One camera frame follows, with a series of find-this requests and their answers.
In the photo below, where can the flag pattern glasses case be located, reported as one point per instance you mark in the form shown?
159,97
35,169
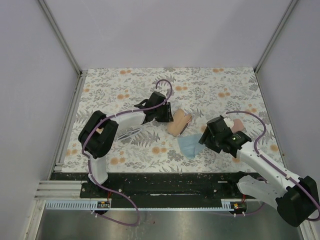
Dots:
181,120

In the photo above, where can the aluminium frame post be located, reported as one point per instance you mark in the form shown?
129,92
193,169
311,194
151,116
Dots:
276,34
59,35

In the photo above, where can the left aluminium frame post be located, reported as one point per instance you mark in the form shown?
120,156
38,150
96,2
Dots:
59,35

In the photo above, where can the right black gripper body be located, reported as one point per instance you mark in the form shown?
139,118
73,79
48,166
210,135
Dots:
212,142

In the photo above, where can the white cable duct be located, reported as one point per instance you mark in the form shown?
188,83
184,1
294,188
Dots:
117,205

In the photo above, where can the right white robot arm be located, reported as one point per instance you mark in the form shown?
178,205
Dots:
295,198

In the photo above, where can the right aluminium frame post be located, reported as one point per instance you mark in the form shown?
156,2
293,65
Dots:
276,34

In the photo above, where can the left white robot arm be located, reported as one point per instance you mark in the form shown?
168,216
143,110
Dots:
100,131

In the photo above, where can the blue cleaning cloth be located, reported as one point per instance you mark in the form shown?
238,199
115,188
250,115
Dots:
189,145

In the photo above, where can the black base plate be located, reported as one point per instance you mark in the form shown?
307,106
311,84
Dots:
200,186

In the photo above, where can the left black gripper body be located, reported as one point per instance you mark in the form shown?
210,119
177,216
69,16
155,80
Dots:
163,114

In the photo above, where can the pink glasses case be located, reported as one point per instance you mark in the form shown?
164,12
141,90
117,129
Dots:
237,125

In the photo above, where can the floral table mat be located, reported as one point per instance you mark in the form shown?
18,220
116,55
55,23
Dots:
203,92

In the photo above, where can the white frame sunglasses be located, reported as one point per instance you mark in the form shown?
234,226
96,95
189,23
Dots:
129,133

